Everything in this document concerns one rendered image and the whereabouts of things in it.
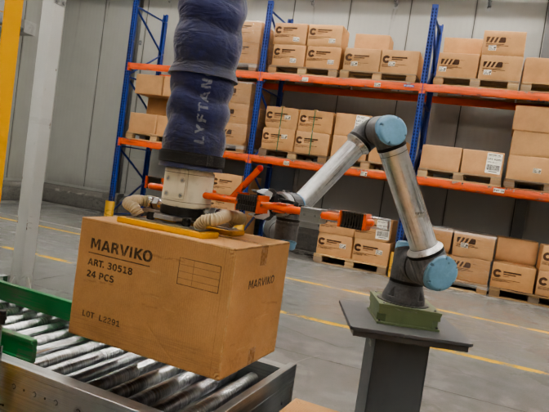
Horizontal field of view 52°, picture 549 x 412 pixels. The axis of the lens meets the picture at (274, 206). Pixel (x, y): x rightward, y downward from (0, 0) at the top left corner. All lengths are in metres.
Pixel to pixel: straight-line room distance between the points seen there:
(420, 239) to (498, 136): 7.96
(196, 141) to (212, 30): 0.36
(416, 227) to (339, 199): 8.20
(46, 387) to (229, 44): 1.23
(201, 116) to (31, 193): 3.08
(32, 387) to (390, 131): 1.52
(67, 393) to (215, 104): 1.01
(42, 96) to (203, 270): 3.28
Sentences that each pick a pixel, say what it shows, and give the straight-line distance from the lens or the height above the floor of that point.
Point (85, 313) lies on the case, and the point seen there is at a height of 0.76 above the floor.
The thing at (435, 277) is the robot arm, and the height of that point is 1.00.
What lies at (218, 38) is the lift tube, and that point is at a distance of 1.89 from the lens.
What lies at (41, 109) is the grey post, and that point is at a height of 1.56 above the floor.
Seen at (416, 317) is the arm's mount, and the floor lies 0.80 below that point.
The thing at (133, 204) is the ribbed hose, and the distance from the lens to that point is 1.94.
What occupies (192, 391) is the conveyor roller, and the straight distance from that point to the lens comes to 2.02.
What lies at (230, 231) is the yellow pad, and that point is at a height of 1.10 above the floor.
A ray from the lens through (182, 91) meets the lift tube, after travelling 1.88.
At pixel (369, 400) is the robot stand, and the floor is 0.41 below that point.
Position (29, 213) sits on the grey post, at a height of 0.74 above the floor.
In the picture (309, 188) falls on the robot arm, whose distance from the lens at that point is 2.25.
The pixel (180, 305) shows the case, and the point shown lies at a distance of 1.77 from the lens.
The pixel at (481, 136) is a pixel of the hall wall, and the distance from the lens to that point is 10.21.
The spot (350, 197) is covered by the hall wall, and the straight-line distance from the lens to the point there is 10.41.
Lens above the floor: 1.31
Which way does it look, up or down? 3 degrees down
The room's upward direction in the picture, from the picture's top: 8 degrees clockwise
